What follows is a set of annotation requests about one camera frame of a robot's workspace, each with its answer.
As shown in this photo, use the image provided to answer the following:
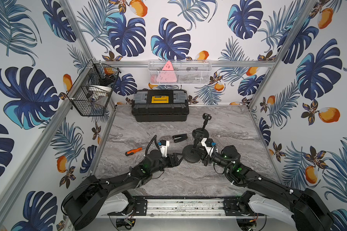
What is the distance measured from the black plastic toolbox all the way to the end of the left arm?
1.03 ft

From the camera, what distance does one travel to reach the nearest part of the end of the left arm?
639mm

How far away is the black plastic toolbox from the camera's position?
100cm
